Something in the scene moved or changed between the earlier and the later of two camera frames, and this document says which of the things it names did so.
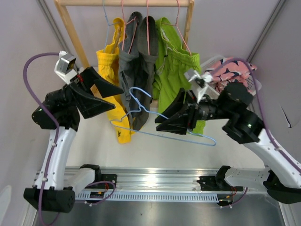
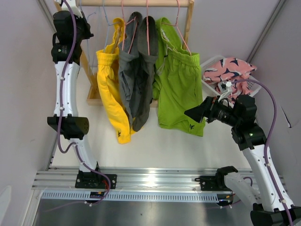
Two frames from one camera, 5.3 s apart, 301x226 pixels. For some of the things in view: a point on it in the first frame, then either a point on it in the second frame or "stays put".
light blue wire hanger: (163, 116) -> (87, 41)
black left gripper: (79, 86) -> (83, 21)
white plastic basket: (252, 83) stays put
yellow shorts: (107, 60) stays put
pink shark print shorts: (228, 70) stays put
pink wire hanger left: (125, 24) stays put
